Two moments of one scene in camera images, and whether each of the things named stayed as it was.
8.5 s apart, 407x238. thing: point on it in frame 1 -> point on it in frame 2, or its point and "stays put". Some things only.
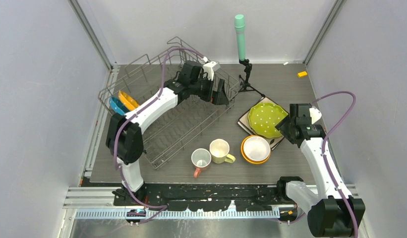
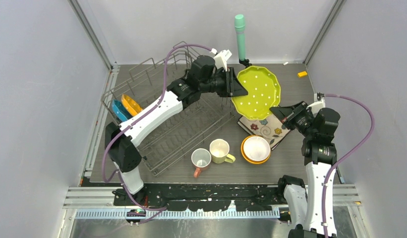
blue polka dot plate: (116, 105) stays put
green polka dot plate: (263, 117) -> (263, 92)
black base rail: (208, 197) stays put
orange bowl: (252, 161) stays put
